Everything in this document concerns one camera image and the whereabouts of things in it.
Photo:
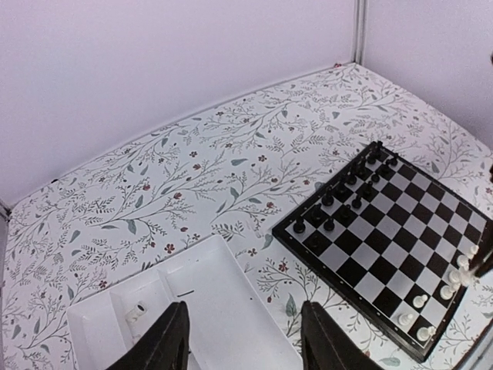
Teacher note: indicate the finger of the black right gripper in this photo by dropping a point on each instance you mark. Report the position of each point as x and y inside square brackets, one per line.
[481, 264]

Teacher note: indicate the floral patterned table mat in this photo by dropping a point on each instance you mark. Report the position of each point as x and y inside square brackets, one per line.
[234, 170]

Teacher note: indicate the black chess queen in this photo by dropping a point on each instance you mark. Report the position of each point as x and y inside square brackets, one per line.
[341, 187]

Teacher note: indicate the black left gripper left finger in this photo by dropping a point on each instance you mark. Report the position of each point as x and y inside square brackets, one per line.
[164, 346]

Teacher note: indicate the black chess rook corner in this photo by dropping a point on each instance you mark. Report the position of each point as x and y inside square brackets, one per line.
[299, 226]

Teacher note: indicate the black white chessboard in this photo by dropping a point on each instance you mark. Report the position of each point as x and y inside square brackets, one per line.
[403, 242]

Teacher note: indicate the right aluminium frame post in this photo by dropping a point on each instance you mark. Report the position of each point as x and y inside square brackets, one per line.
[360, 20]

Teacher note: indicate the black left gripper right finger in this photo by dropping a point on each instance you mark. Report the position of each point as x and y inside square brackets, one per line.
[325, 345]

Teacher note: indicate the black chess knight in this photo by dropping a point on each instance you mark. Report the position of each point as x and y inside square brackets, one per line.
[316, 213]
[372, 156]

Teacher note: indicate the white chess piece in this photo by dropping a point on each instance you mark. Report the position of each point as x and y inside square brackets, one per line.
[463, 262]
[472, 251]
[456, 277]
[466, 278]
[419, 301]

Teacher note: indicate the white plastic tray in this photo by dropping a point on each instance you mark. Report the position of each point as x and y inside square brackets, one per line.
[196, 310]

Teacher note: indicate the black chess bishop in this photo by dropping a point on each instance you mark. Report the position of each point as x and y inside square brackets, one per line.
[361, 167]
[328, 198]

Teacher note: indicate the black chess king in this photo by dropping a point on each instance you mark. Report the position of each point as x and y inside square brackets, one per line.
[351, 177]

